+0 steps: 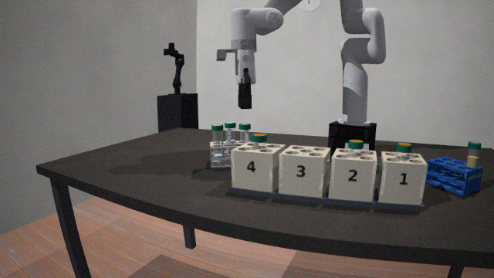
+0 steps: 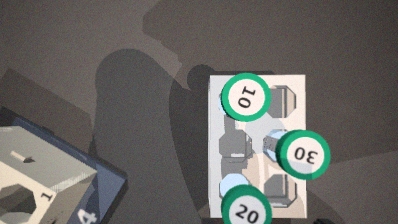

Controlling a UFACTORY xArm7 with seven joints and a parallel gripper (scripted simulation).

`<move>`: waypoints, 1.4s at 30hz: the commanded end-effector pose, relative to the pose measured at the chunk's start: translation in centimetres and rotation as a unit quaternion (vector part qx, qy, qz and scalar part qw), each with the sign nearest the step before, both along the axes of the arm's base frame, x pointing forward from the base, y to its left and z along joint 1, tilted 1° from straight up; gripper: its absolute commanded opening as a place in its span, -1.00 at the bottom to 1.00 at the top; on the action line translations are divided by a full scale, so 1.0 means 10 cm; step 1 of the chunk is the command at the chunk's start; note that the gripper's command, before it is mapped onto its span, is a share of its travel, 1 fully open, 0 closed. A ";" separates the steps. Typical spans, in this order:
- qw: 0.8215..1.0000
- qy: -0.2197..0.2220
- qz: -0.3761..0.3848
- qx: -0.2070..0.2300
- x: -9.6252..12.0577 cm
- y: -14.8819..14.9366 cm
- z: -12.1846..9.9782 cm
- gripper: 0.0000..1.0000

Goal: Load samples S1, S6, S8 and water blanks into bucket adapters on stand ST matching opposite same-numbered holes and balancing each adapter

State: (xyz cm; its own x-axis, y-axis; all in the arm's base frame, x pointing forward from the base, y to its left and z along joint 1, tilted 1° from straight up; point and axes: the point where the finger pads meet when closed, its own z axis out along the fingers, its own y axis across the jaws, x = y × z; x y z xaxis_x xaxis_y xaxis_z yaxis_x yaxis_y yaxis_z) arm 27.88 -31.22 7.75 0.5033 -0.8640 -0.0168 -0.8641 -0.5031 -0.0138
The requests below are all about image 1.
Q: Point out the blue tube rack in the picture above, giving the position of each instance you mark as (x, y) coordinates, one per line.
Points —
(437, 175)

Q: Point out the white bucket adapter with five holes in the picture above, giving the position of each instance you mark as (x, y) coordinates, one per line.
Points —
(401, 182)
(256, 169)
(352, 177)
(302, 174)

